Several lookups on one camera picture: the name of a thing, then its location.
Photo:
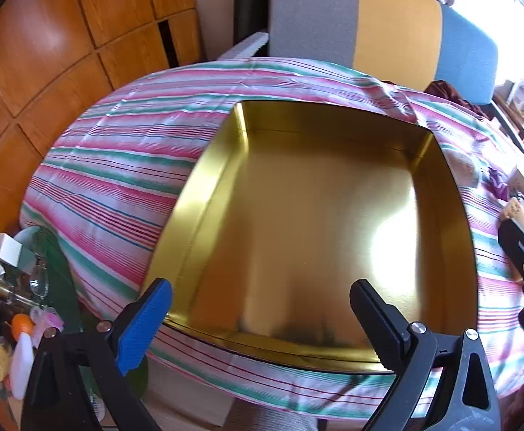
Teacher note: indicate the eyeglasses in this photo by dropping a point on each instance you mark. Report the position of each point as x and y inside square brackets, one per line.
[40, 280]

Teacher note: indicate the purple candy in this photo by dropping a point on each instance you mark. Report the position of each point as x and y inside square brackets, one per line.
[500, 184]

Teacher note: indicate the pink green striped tablecloth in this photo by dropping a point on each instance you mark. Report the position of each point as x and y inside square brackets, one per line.
[123, 166]

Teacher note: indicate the dark red cloth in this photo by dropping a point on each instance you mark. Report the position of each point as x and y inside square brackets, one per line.
[443, 90]

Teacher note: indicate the gold metal tin box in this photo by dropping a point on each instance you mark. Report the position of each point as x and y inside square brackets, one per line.
[311, 211]

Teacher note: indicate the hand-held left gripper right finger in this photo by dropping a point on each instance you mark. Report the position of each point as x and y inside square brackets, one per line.
[378, 323]

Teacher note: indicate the orange fruit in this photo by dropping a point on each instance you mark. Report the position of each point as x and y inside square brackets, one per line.
[22, 324]

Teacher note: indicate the green glass side table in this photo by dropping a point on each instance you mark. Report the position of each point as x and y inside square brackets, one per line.
[60, 269]

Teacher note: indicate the white plastic bottle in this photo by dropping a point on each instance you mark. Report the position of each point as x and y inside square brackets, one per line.
[22, 363]

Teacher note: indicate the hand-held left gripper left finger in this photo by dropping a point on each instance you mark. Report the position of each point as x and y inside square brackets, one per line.
[145, 323]

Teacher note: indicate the wooden cabinet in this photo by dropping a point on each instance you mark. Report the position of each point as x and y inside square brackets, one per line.
[42, 54]

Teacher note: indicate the pink plastic wrapper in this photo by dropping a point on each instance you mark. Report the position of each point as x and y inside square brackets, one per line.
[49, 319]

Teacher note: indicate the grey yellow blue chair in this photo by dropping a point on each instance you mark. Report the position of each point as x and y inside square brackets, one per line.
[396, 31]

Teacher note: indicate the small white box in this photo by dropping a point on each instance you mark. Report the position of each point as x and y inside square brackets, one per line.
[6, 249]

